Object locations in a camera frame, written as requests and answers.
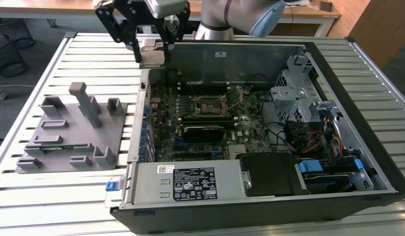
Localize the black graphics card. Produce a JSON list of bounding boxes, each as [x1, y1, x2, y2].
[[182, 125, 225, 143]]

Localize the grey power supply unit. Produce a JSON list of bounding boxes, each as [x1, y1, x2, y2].
[[122, 159, 247, 206]]

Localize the silver chipset heatsink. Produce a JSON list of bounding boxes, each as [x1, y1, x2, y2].
[[227, 144, 247, 158]]

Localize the wooden desk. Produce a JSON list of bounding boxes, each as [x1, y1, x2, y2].
[[0, 0, 341, 37]]

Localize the blue disk carrier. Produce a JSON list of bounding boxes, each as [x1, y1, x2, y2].
[[296, 158, 324, 174]]

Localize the silver CPU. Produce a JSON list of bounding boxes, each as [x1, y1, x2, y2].
[[142, 50, 166, 68]]

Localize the yellow orange wire bundle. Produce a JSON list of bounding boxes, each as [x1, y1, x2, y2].
[[298, 131, 341, 158]]

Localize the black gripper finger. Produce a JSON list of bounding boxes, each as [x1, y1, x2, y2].
[[94, 2, 143, 64], [155, 7, 193, 62]]

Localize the green RAM stick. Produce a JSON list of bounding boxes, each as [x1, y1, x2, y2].
[[39, 144, 75, 150]]

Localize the green motherboard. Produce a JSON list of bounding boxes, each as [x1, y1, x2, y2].
[[146, 83, 271, 163]]

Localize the grey parts rack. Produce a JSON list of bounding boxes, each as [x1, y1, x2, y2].
[[15, 82, 128, 175]]

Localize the black plastic shroud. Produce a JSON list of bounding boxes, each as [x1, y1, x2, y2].
[[238, 152, 310, 197]]

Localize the wooden cabinet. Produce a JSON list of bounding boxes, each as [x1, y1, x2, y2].
[[326, 0, 405, 69]]

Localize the CPU socket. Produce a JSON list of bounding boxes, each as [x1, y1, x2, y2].
[[194, 95, 229, 116]]

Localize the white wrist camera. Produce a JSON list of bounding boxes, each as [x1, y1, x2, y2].
[[146, 0, 187, 19]]

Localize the black RAM slot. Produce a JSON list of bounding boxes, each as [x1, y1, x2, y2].
[[178, 82, 231, 89], [182, 121, 238, 128], [178, 86, 231, 94], [182, 117, 237, 123]]

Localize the silver metal drive cage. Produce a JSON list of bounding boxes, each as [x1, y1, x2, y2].
[[269, 55, 325, 123]]

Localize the black mesh bin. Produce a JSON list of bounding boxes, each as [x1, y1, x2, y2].
[[0, 33, 28, 78], [0, 17, 36, 49]]

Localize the black open PC case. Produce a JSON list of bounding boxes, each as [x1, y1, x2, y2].
[[103, 36, 405, 236]]

